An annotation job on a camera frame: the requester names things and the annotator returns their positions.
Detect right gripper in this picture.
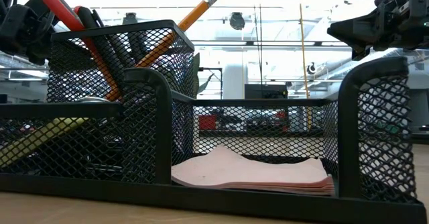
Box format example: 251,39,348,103
326,0,429,62

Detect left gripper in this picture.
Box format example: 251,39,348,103
0,0,56,66

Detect red-handled scissors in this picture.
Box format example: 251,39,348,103
32,0,98,50

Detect black pen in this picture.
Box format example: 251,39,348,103
90,8,135,84
122,11,148,64

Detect black mesh desk organizer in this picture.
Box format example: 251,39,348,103
0,19,428,224

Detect distant black box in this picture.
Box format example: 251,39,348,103
244,84,288,101

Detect round dark ceiling fixture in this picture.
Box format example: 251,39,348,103
229,11,247,31

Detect pink sticky note pad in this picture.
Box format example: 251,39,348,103
170,145,336,197

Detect yellow cable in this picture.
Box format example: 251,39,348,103
297,0,312,131

